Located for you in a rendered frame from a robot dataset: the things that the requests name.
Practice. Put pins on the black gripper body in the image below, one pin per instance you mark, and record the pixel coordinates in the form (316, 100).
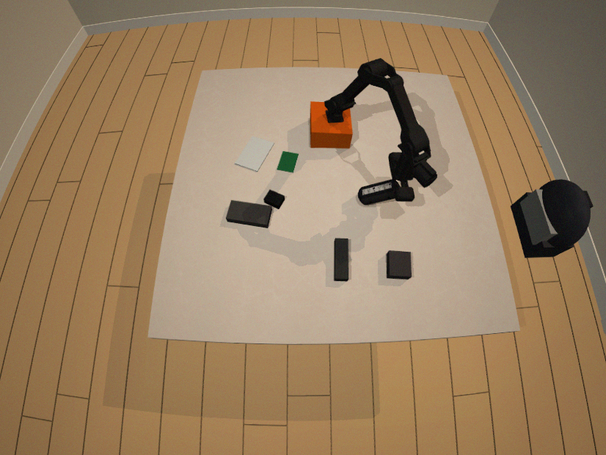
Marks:
(403, 193)

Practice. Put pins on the green rectangular block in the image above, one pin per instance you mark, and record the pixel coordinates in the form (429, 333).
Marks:
(287, 162)

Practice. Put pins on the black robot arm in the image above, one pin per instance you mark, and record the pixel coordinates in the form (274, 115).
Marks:
(413, 137)

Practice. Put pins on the dark grey switch panel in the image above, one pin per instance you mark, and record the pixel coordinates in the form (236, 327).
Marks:
(378, 192)

